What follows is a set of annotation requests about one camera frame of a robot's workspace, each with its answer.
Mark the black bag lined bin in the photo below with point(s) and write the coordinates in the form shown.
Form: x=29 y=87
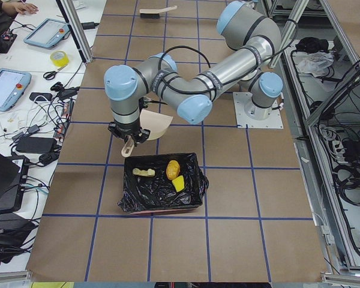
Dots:
x=154 y=194

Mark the aluminium frame post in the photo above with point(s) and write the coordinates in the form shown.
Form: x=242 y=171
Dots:
x=71 y=18

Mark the blue teach pendant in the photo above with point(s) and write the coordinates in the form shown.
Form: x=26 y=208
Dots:
x=12 y=86
x=47 y=34

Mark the beige plastic dustpan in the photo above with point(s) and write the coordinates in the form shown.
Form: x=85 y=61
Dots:
x=156 y=123

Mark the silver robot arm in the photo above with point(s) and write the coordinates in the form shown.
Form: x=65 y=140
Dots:
x=254 y=39

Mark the yellow tape roll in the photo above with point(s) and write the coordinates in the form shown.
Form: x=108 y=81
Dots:
x=59 y=58

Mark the black power adapter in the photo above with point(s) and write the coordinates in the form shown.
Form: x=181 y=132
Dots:
x=36 y=145

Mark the black handled scissors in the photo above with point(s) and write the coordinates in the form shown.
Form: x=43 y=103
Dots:
x=50 y=75

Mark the yellow green sponge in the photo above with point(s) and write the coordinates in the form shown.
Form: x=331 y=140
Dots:
x=178 y=183

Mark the beige hand brush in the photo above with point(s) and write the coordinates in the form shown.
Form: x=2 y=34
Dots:
x=154 y=13

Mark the white crumpled cloth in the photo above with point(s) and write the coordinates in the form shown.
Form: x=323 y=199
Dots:
x=316 y=64

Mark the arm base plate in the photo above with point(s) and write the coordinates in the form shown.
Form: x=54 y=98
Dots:
x=248 y=115

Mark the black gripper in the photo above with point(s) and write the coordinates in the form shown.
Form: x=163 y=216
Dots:
x=126 y=129

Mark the lower blue teach pendant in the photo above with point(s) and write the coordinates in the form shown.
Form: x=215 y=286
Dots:
x=12 y=86

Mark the person's hand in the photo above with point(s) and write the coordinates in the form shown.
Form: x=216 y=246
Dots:
x=23 y=8

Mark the upper blue teach pendant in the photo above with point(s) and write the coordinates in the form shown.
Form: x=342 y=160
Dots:
x=47 y=34

